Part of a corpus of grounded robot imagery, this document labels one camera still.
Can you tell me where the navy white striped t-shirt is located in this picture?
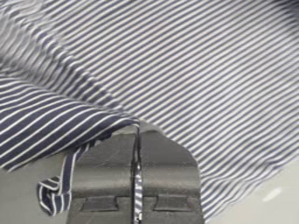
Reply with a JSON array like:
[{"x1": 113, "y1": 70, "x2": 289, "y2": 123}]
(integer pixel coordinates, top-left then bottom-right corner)
[{"x1": 0, "y1": 0, "x2": 299, "y2": 224}]

